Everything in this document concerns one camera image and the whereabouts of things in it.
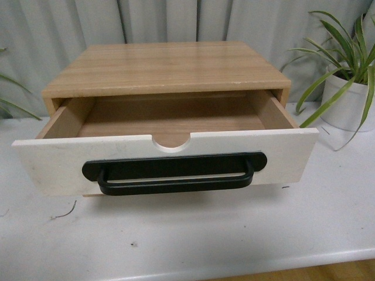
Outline small dry twig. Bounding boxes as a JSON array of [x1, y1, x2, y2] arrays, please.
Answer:
[[50, 200, 77, 220]]

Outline black metal drawer handle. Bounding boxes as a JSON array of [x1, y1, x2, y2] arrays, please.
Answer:
[[82, 152, 268, 196]]

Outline white plant pot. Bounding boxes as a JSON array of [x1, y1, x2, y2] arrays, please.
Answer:
[[321, 73, 374, 132]]

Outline light wooden drawer cabinet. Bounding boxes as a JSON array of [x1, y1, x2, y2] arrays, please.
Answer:
[[42, 41, 291, 113]]

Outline green plant leaves at left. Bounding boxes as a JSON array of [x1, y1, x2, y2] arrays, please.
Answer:
[[1, 45, 41, 121]]

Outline white-fronted wooden drawer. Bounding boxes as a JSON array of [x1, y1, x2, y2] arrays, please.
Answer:
[[12, 90, 319, 196]]

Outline green striped spider plant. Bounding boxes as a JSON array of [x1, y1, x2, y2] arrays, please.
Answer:
[[295, 11, 374, 134]]

